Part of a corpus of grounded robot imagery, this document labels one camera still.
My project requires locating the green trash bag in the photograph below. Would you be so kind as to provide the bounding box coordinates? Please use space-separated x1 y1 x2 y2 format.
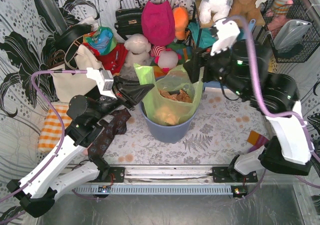
133 63 204 126

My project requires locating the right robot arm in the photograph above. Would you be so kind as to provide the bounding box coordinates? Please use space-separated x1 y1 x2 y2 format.
184 40 315 181

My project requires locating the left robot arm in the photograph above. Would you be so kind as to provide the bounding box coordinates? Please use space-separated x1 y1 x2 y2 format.
7 76 154 218

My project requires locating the cream canvas tote bag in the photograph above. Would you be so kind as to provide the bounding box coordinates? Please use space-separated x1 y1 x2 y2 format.
51 45 103 103

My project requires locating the blue trash bin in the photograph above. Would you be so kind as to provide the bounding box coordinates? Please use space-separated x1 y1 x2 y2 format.
139 102 198 144

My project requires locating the magenta fuzzy bag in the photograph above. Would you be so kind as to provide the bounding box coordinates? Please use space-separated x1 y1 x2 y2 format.
141 0 175 46

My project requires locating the rainbow striped cloth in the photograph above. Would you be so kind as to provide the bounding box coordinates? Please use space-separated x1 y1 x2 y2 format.
150 42 193 78

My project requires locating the brown floral cloth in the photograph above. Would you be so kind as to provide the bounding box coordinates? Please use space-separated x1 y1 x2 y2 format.
88 108 131 162

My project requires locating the pink head plush doll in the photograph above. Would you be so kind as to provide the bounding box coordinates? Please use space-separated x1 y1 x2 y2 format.
150 45 182 73

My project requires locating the teal folded cloth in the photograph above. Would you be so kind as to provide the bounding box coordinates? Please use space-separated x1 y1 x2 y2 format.
188 22 217 49

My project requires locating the crumpled orange paper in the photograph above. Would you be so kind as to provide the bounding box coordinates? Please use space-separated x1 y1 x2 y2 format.
154 89 192 126

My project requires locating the red cloth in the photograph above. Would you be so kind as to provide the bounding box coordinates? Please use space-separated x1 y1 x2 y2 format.
96 43 128 75

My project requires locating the orange plush toy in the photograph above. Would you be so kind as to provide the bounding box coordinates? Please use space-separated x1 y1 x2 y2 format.
172 6 189 40

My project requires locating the orange checkered towel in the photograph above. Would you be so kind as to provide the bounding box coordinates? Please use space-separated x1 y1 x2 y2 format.
37 101 72 152

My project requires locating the white plush dog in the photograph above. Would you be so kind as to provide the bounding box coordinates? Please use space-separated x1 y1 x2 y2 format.
199 0 233 24

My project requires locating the brown teddy bear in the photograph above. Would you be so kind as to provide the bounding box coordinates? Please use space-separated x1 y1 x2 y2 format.
228 0 267 26

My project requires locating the black leather handbag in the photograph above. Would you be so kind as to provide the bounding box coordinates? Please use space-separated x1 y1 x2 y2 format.
114 0 144 41

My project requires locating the silver foil pouch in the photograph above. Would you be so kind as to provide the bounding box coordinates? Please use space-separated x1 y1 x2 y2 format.
273 19 312 50

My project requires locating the purple orange sock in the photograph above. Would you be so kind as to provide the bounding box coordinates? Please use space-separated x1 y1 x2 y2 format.
246 130 269 153

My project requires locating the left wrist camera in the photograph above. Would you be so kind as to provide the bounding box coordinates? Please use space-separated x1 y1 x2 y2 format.
86 67 116 98

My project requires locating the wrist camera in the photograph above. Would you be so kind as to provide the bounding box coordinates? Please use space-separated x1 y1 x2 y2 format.
210 18 240 56
86 67 116 98

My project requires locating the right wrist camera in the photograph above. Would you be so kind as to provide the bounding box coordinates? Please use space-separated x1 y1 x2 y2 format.
210 18 240 56

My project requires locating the blue handled broom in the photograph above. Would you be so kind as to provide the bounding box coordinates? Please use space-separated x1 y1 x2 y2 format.
244 19 256 36

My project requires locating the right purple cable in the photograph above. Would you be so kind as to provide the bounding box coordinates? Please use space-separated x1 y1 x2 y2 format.
223 15 320 188

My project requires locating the purple cable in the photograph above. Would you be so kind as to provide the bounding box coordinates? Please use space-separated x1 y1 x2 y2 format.
0 69 88 221
223 15 320 188

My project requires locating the black wire basket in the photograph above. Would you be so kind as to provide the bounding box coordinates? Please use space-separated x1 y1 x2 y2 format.
261 0 320 63

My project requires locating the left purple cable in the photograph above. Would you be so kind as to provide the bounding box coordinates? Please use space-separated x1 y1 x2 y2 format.
0 69 88 221

